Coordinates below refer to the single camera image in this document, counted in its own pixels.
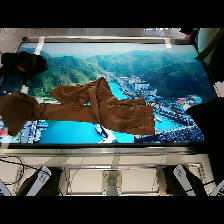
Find brown pants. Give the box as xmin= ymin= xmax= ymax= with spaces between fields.
xmin=0 ymin=76 xmax=157 ymax=137

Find black garment with orange spot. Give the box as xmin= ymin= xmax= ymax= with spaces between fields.
xmin=0 ymin=50 xmax=49 ymax=86

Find silver frame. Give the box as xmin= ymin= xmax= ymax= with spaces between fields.
xmin=0 ymin=34 xmax=214 ymax=197

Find black cable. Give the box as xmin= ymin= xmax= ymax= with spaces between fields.
xmin=0 ymin=155 xmax=27 ymax=186

